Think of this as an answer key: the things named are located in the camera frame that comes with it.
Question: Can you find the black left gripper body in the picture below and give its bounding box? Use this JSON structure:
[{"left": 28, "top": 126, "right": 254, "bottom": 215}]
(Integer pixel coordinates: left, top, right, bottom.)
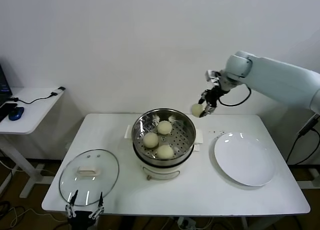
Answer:
[{"left": 69, "top": 210, "right": 99, "bottom": 230}]

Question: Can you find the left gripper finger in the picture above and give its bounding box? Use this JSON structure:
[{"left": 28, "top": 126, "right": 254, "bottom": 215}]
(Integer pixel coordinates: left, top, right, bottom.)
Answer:
[
  {"left": 88, "top": 191, "right": 105, "bottom": 220},
  {"left": 64, "top": 189, "right": 79, "bottom": 219}
]

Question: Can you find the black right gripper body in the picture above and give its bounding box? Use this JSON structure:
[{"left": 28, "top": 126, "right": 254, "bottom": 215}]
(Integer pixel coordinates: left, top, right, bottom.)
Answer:
[{"left": 203, "top": 86, "right": 225, "bottom": 108}]

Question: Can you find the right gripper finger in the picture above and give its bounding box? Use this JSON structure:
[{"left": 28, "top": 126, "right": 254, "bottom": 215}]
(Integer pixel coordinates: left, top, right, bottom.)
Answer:
[
  {"left": 198, "top": 90, "right": 210, "bottom": 104},
  {"left": 199, "top": 102, "right": 217, "bottom": 118}
]

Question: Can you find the white steamed baozi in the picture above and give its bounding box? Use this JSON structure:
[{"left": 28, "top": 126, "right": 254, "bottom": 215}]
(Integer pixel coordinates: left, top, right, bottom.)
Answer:
[
  {"left": 156, "top": 120, "right": 173, "bottom": 135},
  {"left": 191, "top": 103, "right": 205, "bottom": 117},
  {"left": 142, "top": 132, "right": 160, "bottom": 149},
  {"left": 156, "top": 144, "right": 175, "bottom": 160}
]

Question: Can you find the round glass pot lid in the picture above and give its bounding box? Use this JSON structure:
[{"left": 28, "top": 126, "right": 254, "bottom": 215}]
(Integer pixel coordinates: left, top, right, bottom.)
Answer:
[{"left": 59, "top": 148, "right": 120, "bottom": 206}]

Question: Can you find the perforated steel steamer basket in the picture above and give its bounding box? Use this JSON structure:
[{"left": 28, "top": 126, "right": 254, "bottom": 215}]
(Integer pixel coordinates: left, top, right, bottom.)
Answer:
[{"left": 124, "top": 108, "right": 205, "bottom": 166}]

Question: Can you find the large white round plate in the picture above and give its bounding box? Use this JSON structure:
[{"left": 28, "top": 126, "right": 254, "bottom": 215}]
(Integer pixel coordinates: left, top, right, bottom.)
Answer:
[{"left": 213, "top": 132, "right": 276, "bottom": 187}]

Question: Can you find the white electric cooking pot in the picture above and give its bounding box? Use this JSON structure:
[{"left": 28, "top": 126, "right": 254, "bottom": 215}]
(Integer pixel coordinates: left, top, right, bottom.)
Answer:
[{"left": 133, "top": 142, "right": 203, "bottom": 182}]

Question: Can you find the white floor power strip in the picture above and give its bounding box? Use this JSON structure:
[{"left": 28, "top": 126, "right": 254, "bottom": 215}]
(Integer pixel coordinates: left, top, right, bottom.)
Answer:
[{"left": 177, "top": 217, "right": 197, "bottom": 230}]

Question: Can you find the white desk with shaded panel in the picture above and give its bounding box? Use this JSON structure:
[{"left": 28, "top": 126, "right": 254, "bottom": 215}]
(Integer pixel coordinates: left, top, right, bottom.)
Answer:
[{"left": 287, "top": 82, "right": 320, "bottom": 190}]

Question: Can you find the white side desk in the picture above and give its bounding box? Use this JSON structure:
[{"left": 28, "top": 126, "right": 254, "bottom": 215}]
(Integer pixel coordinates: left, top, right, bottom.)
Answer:
[{"left": 0, "top": 87, "right": 66, "bottom": 200}]

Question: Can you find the blue computer mouse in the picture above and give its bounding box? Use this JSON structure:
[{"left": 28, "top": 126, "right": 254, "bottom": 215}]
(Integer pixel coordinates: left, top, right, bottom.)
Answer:
[{"left": 8, "top": 107, "right": 25, "bottom": 121}]

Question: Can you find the black flat phone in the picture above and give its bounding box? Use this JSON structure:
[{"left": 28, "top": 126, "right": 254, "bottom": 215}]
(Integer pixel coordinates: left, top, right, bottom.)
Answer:
[{"left": 0, "top": 102, "right": 19, "bottom": 122}]

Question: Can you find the dark open laptop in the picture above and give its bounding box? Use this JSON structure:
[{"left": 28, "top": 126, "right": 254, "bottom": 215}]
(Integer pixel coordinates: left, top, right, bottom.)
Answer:
[{"left": 0, "top": 62, "right": 13, "bottom": 108}]

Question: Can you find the black hanging power cable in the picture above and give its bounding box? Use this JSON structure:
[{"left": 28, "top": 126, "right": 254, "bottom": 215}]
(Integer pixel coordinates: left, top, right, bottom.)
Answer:
[{"left": 285, "top": 115, "right": 320, "bottom": 166}]

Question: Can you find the black adapter cable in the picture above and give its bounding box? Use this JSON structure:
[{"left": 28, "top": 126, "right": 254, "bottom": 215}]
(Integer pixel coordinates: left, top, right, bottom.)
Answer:
[{"left": 9, "top": 86, "right": 66, "bottom": 105}]

